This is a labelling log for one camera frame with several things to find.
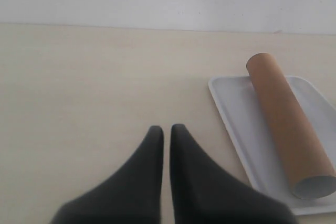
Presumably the brown cardboard tube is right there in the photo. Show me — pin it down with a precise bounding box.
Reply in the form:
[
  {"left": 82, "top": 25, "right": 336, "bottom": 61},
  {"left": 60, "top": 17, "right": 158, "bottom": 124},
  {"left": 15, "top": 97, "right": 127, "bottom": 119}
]
[{"left": 246, "top": 53, "right": 335, "bottom": 199}]

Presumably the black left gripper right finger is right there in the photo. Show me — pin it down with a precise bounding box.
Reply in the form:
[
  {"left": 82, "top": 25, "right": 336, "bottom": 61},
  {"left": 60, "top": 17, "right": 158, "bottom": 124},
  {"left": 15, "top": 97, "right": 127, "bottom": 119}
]
[{"left": 170, "top": 124, "right": 298, "bottom": 223}]

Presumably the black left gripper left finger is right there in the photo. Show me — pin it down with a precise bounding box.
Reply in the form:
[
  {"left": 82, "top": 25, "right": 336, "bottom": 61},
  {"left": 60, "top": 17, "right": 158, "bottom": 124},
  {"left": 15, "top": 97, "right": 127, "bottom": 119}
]
[{"left": 51, "top": 126, "right": 164, "bottom": 223}]

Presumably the white rectangular plastic tray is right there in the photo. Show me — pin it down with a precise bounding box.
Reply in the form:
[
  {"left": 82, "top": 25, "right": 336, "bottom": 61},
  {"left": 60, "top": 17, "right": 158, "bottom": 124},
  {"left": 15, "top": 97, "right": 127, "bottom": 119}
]
[{"left": 208, "top": 76, "right": 335, "bottom": 216}]

